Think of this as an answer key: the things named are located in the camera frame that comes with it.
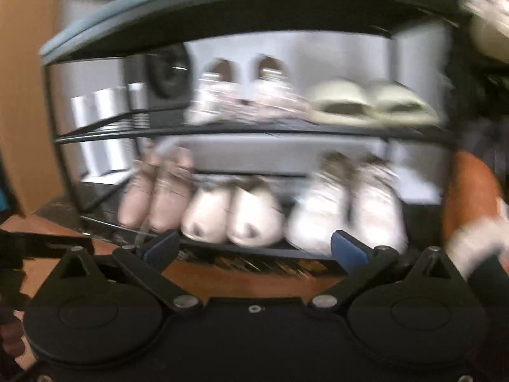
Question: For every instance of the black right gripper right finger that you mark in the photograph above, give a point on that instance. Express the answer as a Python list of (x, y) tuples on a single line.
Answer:
[(413, 307)]

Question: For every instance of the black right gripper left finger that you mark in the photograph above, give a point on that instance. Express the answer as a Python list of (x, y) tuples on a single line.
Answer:
[(93, 308)]

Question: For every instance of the person left hand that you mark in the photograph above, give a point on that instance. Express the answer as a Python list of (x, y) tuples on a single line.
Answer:
[(12, 337)]

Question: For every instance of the brown fur-lined slipper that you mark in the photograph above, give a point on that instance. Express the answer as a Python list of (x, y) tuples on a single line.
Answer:
[(475, 216)]

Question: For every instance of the white slipper left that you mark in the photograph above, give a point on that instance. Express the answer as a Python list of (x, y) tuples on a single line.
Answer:
[(207, 216)]

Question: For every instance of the cream slide sandal right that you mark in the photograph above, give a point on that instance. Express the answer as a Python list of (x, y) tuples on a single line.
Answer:
[(397, 105)]

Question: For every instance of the cream slide sandal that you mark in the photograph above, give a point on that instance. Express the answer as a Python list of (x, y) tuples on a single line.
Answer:
[(397, 105), (340, 102)]

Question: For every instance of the black speaker box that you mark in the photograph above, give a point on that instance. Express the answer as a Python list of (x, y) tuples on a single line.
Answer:
[(166, 76)]

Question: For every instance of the black metal shoe rack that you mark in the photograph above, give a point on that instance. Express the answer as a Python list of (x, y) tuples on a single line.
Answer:
[(130, 27)]

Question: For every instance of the cream slide sandal left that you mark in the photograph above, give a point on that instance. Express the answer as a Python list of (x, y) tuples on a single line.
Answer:
[(340, 102)]

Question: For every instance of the beige patterned sneaker left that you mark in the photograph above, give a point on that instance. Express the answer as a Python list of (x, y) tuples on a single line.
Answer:
[(217, 96)]

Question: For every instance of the beige patterned sneaker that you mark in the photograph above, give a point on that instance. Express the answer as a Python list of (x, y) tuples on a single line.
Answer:
[(217, 96), (274, 97)]

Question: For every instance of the beige patterned sneaker right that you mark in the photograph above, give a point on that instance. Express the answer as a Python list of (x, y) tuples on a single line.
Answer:
[(274, 97)]

